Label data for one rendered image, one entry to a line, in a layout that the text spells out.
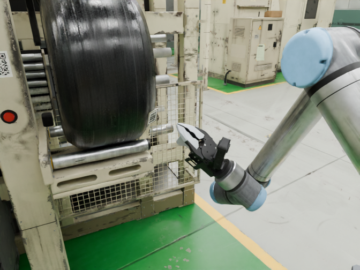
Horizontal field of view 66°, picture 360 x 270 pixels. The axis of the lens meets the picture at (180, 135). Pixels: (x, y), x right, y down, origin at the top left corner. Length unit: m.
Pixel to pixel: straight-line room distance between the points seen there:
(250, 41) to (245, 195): 4.67
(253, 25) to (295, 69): 4.80
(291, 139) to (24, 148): 0.86
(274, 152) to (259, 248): 1.08
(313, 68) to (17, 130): 0.87
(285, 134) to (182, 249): 1.19
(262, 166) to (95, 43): 0.66
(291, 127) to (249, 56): 4.63
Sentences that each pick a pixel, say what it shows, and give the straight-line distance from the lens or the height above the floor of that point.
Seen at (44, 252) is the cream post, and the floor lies 0.49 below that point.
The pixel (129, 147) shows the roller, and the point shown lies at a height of 0.91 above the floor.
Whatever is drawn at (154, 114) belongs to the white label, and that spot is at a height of 1.05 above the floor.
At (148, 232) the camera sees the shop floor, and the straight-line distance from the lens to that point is 1.99.
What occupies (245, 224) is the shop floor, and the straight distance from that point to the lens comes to 2.08.
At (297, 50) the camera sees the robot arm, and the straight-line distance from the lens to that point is 0.64.
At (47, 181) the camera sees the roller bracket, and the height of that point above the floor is 0.87.
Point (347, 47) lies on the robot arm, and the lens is 0.66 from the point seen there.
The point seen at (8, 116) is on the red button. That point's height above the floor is 1.06.
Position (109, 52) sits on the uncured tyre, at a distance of 0.81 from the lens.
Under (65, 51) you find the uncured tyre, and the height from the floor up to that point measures 1.27.
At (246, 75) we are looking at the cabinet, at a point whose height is 0.24.
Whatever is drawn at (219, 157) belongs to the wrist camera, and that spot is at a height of 0.98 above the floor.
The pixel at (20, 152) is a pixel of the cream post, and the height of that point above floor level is 0.93.
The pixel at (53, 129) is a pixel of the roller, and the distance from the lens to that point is 1.26.
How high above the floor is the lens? 1.36
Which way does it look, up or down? 24 degrees down
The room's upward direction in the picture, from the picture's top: straight up
